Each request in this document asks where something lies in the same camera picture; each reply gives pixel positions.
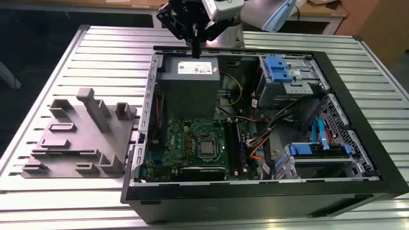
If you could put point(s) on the grey power supply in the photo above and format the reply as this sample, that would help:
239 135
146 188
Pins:
189 95

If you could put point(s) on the blue plastic drive latch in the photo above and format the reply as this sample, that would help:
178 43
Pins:
278 69

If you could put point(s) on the black PC case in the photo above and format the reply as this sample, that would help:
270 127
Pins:
225 203

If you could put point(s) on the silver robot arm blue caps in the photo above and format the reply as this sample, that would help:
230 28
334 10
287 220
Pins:
257 12

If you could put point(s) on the hard disk in blue carrier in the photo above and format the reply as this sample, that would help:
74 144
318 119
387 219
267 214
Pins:
300 149

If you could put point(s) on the black graphics card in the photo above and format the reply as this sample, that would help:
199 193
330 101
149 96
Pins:
202 172

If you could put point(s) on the metal drive cage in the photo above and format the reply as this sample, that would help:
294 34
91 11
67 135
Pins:
300 91

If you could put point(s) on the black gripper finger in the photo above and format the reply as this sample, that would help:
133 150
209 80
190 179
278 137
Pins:
218 27
173 22

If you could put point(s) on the metal disk bay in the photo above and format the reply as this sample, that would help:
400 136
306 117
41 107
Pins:
319 163

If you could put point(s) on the black RAM slot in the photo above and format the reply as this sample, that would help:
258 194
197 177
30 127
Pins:
229 143
233 143
237 143

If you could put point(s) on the green motherboard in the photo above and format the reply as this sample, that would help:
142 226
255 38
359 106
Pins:
179 134

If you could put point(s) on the grey parts rack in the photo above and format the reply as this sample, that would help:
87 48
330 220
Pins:
83 134

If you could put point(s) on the grey chair leg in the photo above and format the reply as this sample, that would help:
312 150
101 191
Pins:
10 76

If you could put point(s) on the wooden desk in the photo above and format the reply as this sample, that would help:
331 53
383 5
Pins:
319 10

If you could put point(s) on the brown cabinet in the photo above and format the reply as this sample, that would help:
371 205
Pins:
383 28

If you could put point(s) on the silver CPU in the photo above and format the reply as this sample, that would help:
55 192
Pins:
209 147

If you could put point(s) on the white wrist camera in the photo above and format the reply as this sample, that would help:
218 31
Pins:
225 9

